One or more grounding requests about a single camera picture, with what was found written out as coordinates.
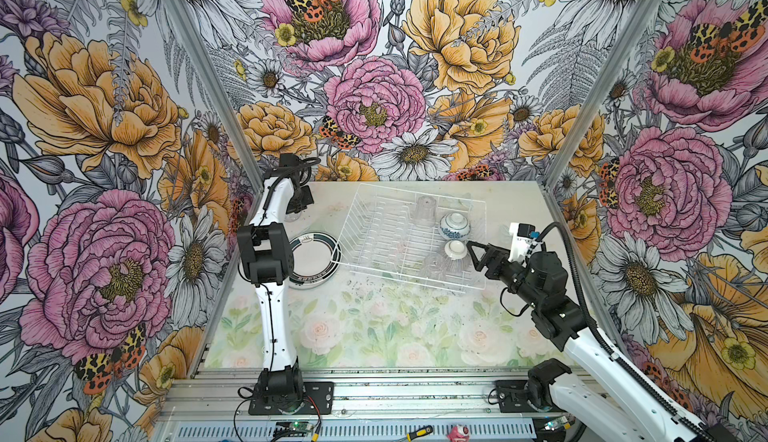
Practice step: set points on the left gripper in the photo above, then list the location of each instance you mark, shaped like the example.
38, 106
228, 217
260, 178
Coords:
307, 200

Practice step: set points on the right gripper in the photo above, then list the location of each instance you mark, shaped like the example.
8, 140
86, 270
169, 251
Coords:
501, 258

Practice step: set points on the green rimmed plate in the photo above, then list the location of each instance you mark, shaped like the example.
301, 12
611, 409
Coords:
316, 257

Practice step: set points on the clear glass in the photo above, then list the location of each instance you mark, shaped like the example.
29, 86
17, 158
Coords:
435, 267
424, 211

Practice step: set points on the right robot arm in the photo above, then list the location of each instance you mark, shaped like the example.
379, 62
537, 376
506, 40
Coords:
631, 407

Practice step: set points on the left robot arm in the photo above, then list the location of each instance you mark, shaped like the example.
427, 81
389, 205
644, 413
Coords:
267, 262

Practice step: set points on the blue white porcelain bowl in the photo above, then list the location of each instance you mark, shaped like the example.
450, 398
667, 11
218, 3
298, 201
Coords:
455, 226

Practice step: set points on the pink round object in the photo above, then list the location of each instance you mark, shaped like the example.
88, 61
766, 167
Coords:
459, 433

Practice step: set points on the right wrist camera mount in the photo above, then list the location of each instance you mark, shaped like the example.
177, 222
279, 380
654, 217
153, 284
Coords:
524, 241

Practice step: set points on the white wire dish rack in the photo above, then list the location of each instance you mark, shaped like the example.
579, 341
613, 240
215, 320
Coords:
378, 237

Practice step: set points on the yellow handled screwdriver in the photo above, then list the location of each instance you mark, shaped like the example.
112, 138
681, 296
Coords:
417, 433

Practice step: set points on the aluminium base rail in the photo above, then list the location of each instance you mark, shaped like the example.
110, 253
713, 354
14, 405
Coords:
212, 395

